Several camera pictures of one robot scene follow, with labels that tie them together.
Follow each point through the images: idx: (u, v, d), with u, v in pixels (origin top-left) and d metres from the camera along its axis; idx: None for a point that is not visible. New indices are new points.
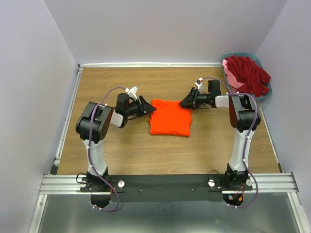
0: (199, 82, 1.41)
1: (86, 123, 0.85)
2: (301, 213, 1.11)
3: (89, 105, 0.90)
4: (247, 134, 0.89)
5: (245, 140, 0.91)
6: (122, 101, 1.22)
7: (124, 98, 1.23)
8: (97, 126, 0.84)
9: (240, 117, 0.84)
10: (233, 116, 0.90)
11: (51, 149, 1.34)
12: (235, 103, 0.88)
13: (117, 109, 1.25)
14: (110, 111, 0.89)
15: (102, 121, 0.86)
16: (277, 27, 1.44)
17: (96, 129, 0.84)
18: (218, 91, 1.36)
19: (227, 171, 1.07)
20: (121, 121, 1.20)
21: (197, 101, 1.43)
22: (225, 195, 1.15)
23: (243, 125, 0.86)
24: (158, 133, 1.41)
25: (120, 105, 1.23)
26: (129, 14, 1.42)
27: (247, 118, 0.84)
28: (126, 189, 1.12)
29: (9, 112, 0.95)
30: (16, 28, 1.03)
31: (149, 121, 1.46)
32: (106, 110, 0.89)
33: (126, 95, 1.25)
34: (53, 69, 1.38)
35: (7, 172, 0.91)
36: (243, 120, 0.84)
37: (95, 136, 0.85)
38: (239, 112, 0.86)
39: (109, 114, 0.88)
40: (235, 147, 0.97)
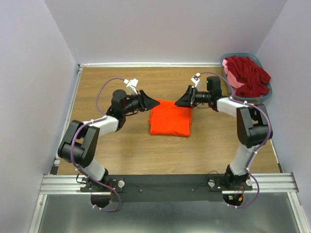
0: (197, 78, 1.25)
1: (68, 148, 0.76)
2: (301, 213, 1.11)
3: (71, 125, 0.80)
4: (254, 149, 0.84)
5: (251, 154, 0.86)
6: (118, 100, 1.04)
7: (120, 96, 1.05)
8: (80, 153, 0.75)
9: (251, 133, 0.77)
10: (242, 133, 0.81)
11: (51, 149, 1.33)
12: (245, 118, 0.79)
13: (113, 109, 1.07)
14: (95, 132, 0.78)
15: (86, 146, 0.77)
16: (277, 27, 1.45)
17: (79, 156, 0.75)
18: (219, 90, 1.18)
19: (227, 172, 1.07)
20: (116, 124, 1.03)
21: (195, 100, 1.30)
22: (226, 195, 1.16)
23: (253, 142, 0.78)
24: (158, 133, 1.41)
25: (115, 105, 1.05)
26: (129, 14, 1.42)
27: (258, 135, 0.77)
28: (126, 189, 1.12)
29: (9, 112, 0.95)
30: (17, 28, 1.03)
31: (149, 121, 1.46)
32: (91, 132, 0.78)
33: (121, 92, 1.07)
34: (53, 69, 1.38)
35: (7, 172, 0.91)
36: (254, 136, 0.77)
37: (79, 162, 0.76)
38: (249, 128, 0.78)
39: (94, 135, 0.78)
40: (239, 157, 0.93)
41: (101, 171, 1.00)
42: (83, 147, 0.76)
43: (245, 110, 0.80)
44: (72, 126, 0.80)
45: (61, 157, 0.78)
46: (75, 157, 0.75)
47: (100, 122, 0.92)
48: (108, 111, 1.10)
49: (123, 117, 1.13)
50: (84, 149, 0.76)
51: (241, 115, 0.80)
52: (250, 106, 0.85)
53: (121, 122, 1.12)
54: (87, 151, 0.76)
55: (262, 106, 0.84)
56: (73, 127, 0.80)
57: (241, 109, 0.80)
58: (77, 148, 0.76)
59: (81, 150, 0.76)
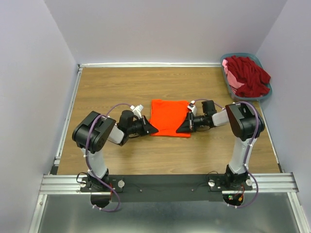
0: (192, 104, 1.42)
1: (83, 132, 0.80)
2: (301, 213, 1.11)
3: (92, 113, 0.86)
4: (249, 142, 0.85)
5: (247, 147, 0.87)
6: (125, 118, 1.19)
7: (128, 115, 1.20)
8: (97, 136, 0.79)
9: (243, 124, 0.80)
10: (234, 126, 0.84)
11: (51, 149, 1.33)
12: (234, 111, 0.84)
13: (119, 126, 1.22)
14: (111, 123, 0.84)
15: (102, 132, 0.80)
16: (276, 27, 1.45)
17: (95, 139, 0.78)
18: (214, 109, 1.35)
19: (227, 172, 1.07)
20: (121, 138, 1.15)
21: (194, 124, 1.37)
22: (226, 195, 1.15)
23: (247, 134, 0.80)
24: (158, 134, 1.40)
25: (123, 122, 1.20)
26: (129, 14, 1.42)
27: (251, 125, 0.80)
28: (126, 189, 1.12)
29: (9, 113, 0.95)
30: (16, 28, 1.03)
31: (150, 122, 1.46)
32: (108, 122, 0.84)
33: (130, 112, 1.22)
34: (53, 69, 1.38)
35: (7, 172, 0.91)
36: (246, 127, 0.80)
37: (92, 147, 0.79)
38: (239, 120, 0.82)
39: (110, 125, 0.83)
40: (236, 153, 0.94)
41: (104, 168, 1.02)
42: (100, 132, 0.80)
43: (233, 106, 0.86)
44: (93, 114, 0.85)
45: (74, 140, 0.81)
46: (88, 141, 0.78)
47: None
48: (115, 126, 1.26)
49: (127, 134, 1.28)
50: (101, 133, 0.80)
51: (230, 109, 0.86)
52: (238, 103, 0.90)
53: (124, 138, 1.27)
54: (102, 136, 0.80)
55: None
56: (93, 114, 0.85)
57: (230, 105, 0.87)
58: (93, 133, 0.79)
59: (98, 134, 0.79)
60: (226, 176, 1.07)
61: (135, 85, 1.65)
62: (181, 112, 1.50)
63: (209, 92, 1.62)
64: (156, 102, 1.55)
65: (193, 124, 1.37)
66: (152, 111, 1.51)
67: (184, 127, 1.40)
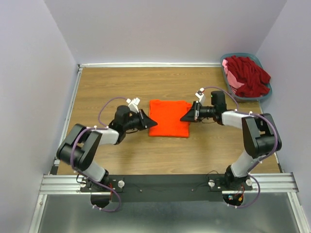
0: (201, 92, 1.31)
1: (68, 150, 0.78)
2: (301, 213, 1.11)
3: (74, 129, 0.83)
4: (259, 159, 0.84)
5: (255, 163, 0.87)
6: (121, 114, 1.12)
7: (124, 111, 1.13)
8: (80, 154, 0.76)
9: (258, 143, 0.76)
10: (248, 143, 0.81)
11: (51, 149, 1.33)
12: (251, 129, 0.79)
13: (115, 123, 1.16)
14: (95, 137, 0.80)
15: (86, 149, 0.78)
16: (276, 27, 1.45)
17: (79, 158, 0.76)
18: (223, 104, 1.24)
19: (227, 172, 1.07)
20: (116, 138, 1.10)
21: (199, 114, 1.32)
22: (226, 195, 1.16)
23: (261, 154, 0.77)
24: (158, 134, 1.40)
25: (119, 119, 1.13)
26: (129, 14, 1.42)
27: (266, 144, 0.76)
28: (126, 189, 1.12)
29: (9, 112, 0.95)
30: (17, 29, 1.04)
31: None
32: (92, 136, 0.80)
33: (126, 108, 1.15)
34: (53, 69, 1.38)
35: (6, 172, 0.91)
36: (262, 147, 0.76)
37: (77, 165, 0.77)
38: (256, 138, 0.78)
39: (94, 141, 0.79)
40: (242, 162, 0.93)
41: (101, 172, 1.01)
42: (83, 149, 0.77)
43: (250, 121, 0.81)
44: (74, 129, 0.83)
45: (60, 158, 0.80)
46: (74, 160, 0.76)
47: (103, 131, 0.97)
48: (112, 123, 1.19)
49: (123, 130, 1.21)
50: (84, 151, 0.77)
51: (247, 125, 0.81)
52: (255, 116, 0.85)
53: (121, 135, 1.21)
54: (86, 153, 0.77)
55: (267, 115, 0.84)
56: (76, 130, 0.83)
57: (247, 119, 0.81)
58: (77, 151, 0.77)
59: (81, 152, 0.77)
60: (226, 176, 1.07)
61: (135, 85, 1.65)
62: (181, 112, 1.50)
63: (209, 92, 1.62)
64: (155, 103, 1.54)
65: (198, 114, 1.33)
66: (152, 111, 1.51)
67: (189, 116, 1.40)
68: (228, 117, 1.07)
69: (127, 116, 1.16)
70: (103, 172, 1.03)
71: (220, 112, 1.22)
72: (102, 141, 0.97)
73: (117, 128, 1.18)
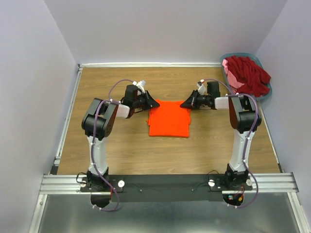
0: (200, 83, 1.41)
1: (92, 120, 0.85)
2: (301, 213, 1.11)
3: (94, 101, 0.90)
4: (247, 135, 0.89)
5: (245, 141, 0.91)
6: (131, 91, 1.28)
7: (133, 89, 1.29)
8: (102, 123, 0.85)
9: (240, 117, 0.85)
10: (233, 118, 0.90)
11: (51, 149, 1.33)
12: (236, 105, 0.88)
13: (125, 100, 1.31)
14: (114, 108, 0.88)
15: (108, 118, 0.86)
16: (277, 27, 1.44)
17: (101, 126, 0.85)
18: (217, 92, 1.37)
19: (227, 171, 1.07)
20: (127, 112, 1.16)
21: (197, 102, 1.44)
22: (225, 195, 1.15)
23: (244, 127, 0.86)
24: (158, 134, 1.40)
25: (129, 95, 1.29)
26: (129, 14, 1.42)
27: (248, 119, 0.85)
28: (126, 189, 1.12)
29: (9, 113, 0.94)
30: (17, 28, 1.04)
31: (148, 122, 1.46)
32: (112, 107, 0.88)
33: (134, 86, 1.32)
34: (53, 68, 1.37)
35: (6, 172, 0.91)
36: (244, 121, 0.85)
37: (99, 133, 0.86)
38: (239, 113, 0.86)
39: (113, 110, 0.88)
40: (235, 149, 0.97)
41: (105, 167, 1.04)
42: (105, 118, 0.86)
43: (235, 98, 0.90)
44: (94, 101, 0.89)
45: (83, 127, 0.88)
46: (96, 128, 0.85)
47: None
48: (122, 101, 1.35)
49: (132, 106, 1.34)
50: (106, 120, 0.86)
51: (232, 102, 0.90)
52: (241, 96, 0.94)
53: (130, 110, 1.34)
54: (108, 122, 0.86)
55: None
56: (95, 102, 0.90)
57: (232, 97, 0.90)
58: (99, 121, 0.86)
59: (103, 121, 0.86)
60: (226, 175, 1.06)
61: None
62: (181, 112, 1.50)
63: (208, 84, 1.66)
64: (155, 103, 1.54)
65: (196, 101, 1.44)
66: (152, 111, 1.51)
67: (188, 103, 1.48)
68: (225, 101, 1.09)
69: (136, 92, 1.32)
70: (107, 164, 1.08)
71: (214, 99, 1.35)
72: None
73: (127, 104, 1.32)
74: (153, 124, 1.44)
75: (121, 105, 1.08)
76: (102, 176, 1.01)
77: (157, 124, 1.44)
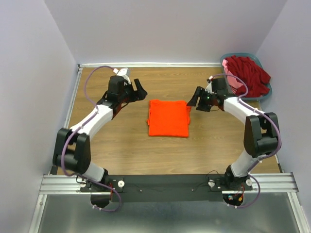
0: (210, 80, 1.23)
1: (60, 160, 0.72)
2: (301, 213, 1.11)
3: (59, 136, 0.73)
4: (259, 159, 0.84)
5: (255, 162, 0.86)
6: (115, 83, 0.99)
7: (118, 80, 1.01)
8: (72, 161, 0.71)
9: (258, 143, 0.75)
10: (249, 141, 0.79)
11: (51, 149, 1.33)
12: (254, 129, 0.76)
13: (109, 94, 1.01)
14: (83, 145, 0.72)
15: (77, 156, 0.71)
16: (276, 27, 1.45)
17: (73, 166, 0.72)
18: (224, 89, 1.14)
19: (227, 172, 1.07)
20: (111, 113, 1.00)
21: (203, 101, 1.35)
22: (225, 195, 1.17)
23: (260, 153, 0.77)
24: (157, 135, 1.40)
25: (113, 88, 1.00)
26: (129, 14, 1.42)
27: (266, 144, 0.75)
28: (125, 189, 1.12)
29: (9, 113, 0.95)
30: (17, 29, 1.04)
31: (148, 122, 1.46)
32: (80, 141, 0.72)
33: (119, 76, 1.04)
34: (53, 68, 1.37)
35: (6, 172, 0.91)
36: (261, 147, 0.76)
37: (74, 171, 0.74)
38: (256, 139, 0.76)
39: (83, 148, 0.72)
40: (241, 161, 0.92)
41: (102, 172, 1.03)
42: (74, 157, 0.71)
43: (255, 121, 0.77)
44: (59, 136, 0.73)
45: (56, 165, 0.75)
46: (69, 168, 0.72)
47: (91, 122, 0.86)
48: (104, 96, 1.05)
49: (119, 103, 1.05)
50: (76, 158, 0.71)
51: (250, 124, 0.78)
52: (260, 114, 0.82)
53: (117, 107, 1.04)
54: (77, 159, 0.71)
55: (273, 115, 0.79)
56: (60, 138, 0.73)
57: (251, 119, 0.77)
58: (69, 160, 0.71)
59: (72, 158, 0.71)
60: (226, 175, 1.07)
61: None
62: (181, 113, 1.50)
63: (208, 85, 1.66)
64: (154, 102, 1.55)
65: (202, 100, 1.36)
66: (152, 111, 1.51)
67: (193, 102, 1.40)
68: (233, 107, 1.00)
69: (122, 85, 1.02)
70: (102, 171, 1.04)
71: (220, 95, 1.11)
72: (95, 131, 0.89)
73: (112, 99, 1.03)
74: (153, 124, 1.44)
75: (97, 121, 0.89)
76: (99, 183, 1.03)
77: (157, 124, 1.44)
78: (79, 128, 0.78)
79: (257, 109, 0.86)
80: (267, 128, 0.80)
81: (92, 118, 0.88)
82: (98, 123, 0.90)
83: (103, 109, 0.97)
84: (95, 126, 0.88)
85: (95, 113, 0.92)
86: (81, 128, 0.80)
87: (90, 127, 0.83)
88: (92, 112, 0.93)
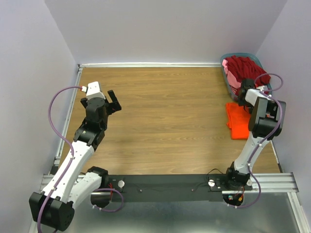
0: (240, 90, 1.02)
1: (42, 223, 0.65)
2: (301, 213, 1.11)
3: (31, 203, 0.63)
4: (259, 141, 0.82)
5: (256, 146, 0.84)
6: (94, 110, 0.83)
7: (96, 105, 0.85)
8: (53, 223, 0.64)
9: (259, 121, 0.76)
10: (251, 119, 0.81)
11: (51, 149, 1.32)
12: (260, 108, 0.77)
13: (88, 122, 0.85)
14: (58, 215, 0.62)
15: (54, 219, 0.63)
16: (276, 27, 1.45)
17: (55, 226, 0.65)
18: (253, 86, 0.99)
19: (229, 168, 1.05)
20: (92, 148, 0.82)
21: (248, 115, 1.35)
22: (226, 195, 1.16)
23: (258, 131, 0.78)
24: (235, 135, 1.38)
25: (92, 116, 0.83)
26: (129, 14, 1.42)
27: (267, 125, 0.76)
28: (126, 189, 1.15)
29: (9, 112, 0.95)
30: (18, 30, 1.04)
31: (230, 121, 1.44)
32: (54, 209, 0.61)
33: (98, 101, 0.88)
34: (52, 68, 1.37)
35: (5, 172, 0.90)
36: (261, 125, 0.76)
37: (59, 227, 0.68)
38: (260, 117, 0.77)
39: (60, 217, 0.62)
40: (244, 151, 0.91)
41: (99, 180, 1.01)
42: (52, 219, 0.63)
43: (263, 101, 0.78)
44: (31, 203, 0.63)
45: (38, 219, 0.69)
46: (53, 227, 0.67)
47: (66, 174, 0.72)
48: (82, 124, 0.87)
49: (101, 131, 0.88)
50: (54, 220, 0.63)
51: (258, 103, 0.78)
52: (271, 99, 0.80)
53: (98, 136, 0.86)
54: (58, 223, 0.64)
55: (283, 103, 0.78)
56: (33, 203, 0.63)
57: (260, 98, 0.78)
58: (50, 224, 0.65)
59: (51, 221, 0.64)
60: (227, 172, 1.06)
61: (136, 85, 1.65)
62: None
63: (208, 85, 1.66)
64: (235, 106, 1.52)
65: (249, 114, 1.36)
66: (231, 112, 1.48)
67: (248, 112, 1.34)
68: (250, 95, 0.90)
69: (102, 110, 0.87)
70: (100, 179, 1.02)
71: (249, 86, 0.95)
72: (75, 180, 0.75)
73: (92, 128, 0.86)
74: (234, 125, 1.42)
75: (76, 168, 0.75)
76: (102, 189, 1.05)
77: (236, 125, 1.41)
78: (51, 191, 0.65)
79: (270, 95, 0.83)
80: (273, 115, 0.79)
81: (68, 168, 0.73)
82: (77, 171, 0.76)
83: (79, 150, 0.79)
84: (74, 176, 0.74)
85: (74, 156, 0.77)
86: (54, 191, 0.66)
87: (65, 185, 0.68)
88: (67, 158, 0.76)
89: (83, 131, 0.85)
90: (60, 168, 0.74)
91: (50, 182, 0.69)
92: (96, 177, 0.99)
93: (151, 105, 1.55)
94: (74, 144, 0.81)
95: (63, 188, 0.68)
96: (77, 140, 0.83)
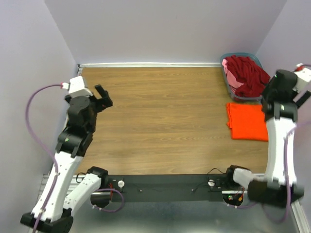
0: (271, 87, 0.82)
1: None
2: (301, 213, 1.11)
3: (24, 223, 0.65)
4: None
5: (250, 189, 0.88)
6: (76, 114, 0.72)
7: (79, 108, 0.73)
8: None
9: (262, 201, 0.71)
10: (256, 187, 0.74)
11: (51, 149, 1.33)
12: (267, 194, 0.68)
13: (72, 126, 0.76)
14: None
15: None
16: (276, 27, 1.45)
17: None
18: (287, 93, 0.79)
19: (229, 168, 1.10)
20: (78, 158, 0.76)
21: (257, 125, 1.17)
22: (225, 195, 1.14)
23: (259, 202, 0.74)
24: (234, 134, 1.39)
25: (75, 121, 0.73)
26: (129, 14, 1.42)
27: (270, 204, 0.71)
28: (125, 189, 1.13)
29: (9, 112, 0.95)
30: (18, 30, 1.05)
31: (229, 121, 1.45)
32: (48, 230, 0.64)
33: (82, 101, 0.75)
34: (52, 68, 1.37)
35: (5, 172, 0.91)
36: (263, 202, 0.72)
37: None
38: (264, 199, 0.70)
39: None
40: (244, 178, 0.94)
41: (99, 181, 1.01)
42: None
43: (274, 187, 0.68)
44: (24, 224, 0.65)
45: None
46: None
47: (53, 194, 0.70)
48: (66, 128, 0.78)
49: (87, 134, 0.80)
50: None
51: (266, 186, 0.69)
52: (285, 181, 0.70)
53: (85, 141, 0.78)
54: None
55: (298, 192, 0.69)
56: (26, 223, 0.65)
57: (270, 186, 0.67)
58: None
59: None
60: (227, 171, 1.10)
61: (135, 85, 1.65)
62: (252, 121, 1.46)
63: (208, 85, 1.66)
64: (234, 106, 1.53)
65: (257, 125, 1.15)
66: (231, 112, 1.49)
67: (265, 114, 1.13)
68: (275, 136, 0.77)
69: (87, 112, 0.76)
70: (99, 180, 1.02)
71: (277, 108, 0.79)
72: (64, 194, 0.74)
73: (77, 133, 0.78)
74: (234, 125, 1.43)
75: (61, 187, 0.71)
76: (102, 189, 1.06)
77: (236, 125, 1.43)
78: (40, 215, 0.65)
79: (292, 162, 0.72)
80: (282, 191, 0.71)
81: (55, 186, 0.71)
82: (65, 186, 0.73)
83: (63, 163, 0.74)
84: (62, 192, 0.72)
85: (58, 173, 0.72)
86: (43, 212, 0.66)
87: (54, 206, 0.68)
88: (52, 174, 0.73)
89: (66, 138, 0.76)
90: (47, 185, 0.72)
91: (38, 203, 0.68)
92: (95, 179, 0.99)
93: (151, 105, 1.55)
94: (57, 157, 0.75)
95: (53, 208, 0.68)
96: (61, 150, 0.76)
